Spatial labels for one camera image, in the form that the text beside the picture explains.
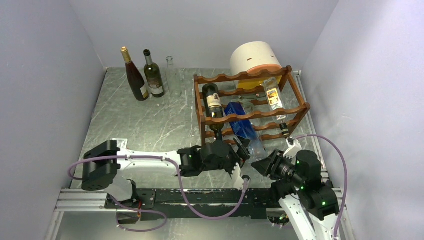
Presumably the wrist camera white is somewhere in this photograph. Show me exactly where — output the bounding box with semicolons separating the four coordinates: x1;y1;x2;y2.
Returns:
230;163;251;192
283;137;302;159

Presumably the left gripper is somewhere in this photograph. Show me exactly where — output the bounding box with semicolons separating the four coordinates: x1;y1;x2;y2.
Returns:
202;135;252;180

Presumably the blue glass bottle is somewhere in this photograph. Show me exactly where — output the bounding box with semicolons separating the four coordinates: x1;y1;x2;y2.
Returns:
224;102;266;163

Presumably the white printed card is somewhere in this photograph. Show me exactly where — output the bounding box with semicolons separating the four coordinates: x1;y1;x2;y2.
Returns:
111;138;128;150

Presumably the wooden wine rack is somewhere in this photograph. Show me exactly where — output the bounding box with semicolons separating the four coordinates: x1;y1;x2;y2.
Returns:
193;65;311;146

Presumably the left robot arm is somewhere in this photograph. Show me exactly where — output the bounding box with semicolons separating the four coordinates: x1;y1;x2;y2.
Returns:
81;137;251;208

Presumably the dark wine bottle white label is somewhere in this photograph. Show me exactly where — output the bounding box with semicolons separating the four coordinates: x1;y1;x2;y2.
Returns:
202;83;225;141

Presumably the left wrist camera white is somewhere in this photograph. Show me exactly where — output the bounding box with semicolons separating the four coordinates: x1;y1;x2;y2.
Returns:
230;163;251;192

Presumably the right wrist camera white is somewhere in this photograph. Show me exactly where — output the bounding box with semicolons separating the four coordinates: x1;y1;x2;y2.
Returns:
283;137;302;159

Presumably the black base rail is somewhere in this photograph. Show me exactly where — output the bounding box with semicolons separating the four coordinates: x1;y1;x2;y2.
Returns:
122;188;290;225

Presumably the white orange cylinder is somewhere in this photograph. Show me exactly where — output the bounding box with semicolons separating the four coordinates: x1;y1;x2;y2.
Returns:
229;41;283;76

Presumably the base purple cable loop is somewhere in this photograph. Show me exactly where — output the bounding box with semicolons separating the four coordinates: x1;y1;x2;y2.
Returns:
112;205;168;232

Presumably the clear glass bottle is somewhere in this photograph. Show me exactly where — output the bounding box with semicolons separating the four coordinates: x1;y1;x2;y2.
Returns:
166;56;182;99

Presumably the clear bottle lower rack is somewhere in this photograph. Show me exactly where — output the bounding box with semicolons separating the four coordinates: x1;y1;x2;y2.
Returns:
241;102;261;128

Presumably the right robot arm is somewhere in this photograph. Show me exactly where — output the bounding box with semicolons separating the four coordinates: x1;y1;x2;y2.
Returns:
251;150;341;240

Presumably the green wine bottle silver cap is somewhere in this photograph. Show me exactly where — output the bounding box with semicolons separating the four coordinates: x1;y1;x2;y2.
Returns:
143;49;165;98

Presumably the clear bottle orange label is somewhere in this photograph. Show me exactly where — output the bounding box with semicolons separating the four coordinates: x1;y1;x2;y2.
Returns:
262;77;290;138

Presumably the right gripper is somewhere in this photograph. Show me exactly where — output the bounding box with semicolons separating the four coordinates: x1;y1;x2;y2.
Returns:
252;148;305;188

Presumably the rose wine bottle gold cap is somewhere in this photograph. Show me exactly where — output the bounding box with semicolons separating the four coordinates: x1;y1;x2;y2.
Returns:
120;46;149;102

